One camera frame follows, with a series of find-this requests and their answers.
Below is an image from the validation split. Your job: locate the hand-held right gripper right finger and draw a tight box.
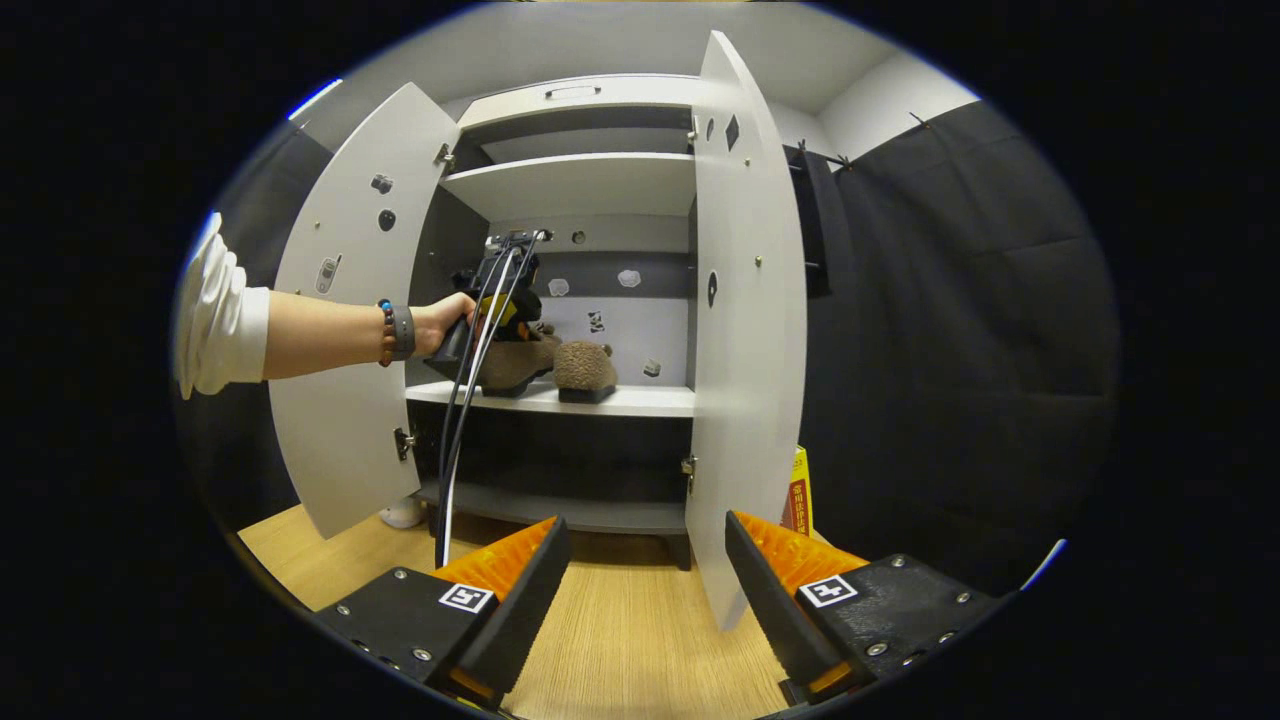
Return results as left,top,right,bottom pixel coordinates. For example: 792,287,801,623
724,510,1001,706

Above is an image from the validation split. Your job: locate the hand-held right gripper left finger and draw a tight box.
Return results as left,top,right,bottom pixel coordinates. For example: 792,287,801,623
315,515,573,706

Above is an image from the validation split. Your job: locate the brown fuzzy shoe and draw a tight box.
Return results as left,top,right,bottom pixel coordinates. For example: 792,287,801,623
470,325,563,399
553,340,619,405

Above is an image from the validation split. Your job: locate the white shoe cabinet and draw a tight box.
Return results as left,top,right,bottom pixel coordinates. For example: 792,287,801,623
268,30,809,633

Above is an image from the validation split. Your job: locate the white cabinet door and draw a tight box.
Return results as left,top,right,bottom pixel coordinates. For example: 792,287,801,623
268,82,463,541
685,30,809,633

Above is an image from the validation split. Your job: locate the grey cabinet base shelf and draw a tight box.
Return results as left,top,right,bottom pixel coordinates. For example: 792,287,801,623
415,480,691,536

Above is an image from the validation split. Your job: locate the white cabinet shelf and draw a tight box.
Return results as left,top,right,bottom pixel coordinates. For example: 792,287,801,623
440,152,698,223
405,380,696,419

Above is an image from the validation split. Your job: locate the yellow red carton box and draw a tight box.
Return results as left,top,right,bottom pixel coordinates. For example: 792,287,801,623
782,445,816,536

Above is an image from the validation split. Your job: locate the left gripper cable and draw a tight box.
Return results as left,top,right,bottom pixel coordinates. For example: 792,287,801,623
432,230,546,569

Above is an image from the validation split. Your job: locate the black door handle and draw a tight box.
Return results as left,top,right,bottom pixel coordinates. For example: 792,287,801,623
785,145,833,299

